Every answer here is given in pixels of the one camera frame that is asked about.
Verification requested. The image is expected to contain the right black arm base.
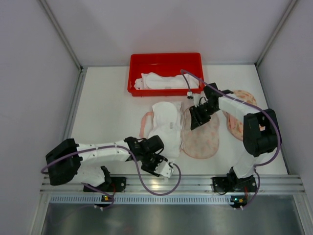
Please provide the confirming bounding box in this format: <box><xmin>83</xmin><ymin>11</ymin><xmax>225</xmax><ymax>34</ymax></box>
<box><xmin>212</xmin><ymin>176</ymin><xmax>257</xmax><ymax>195</ymax></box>

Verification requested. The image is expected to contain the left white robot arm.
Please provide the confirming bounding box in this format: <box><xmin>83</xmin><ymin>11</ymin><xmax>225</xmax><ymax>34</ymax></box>
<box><xmin>45</xmin><ymin>135</ymin><xmax>174</xmax><ymax>187</ymax></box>

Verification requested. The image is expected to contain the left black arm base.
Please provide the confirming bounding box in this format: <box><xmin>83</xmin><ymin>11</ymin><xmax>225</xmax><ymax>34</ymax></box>
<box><xmin>94</xmin><ymin>177</ymin><xmax>127</xmax><ymax>192</ymax></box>

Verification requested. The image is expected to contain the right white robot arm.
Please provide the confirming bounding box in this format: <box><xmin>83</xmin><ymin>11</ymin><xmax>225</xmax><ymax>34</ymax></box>
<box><xmin>189</xmin><ymin>83</ymin><xmax>282</xmax><ymax>185</ymax></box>

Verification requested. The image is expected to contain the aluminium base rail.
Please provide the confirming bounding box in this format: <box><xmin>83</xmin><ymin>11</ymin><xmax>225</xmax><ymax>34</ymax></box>
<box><xmin>40</xmin><ymin>175</ymin><xmax>305</xmax><ymax>205</ymax></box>

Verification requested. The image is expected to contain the red plastic bin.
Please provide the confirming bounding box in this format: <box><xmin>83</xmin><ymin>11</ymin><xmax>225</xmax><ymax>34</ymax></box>
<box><xmin>127</xmin><ymin>52</ymin><xmax>204</xmax><ymax>97</ymax></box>

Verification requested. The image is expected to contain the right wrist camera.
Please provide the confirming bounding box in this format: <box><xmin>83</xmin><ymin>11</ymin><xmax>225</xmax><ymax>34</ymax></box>
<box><xmin>187</xmin><ymin>91</ymin><xmax>201</xmax><ymax>107</ymax></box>

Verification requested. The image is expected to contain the pink floral laundry bag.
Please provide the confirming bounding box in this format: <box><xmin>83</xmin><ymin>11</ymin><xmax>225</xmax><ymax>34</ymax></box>
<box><xmin>139</xmin><ymin>107</ymin><xmax>220</xmax><ymax>159</ymax></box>
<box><xmin>223</xmin><ymin>90</ymin><xmax>257</xmax><ymax>141</ymax></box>

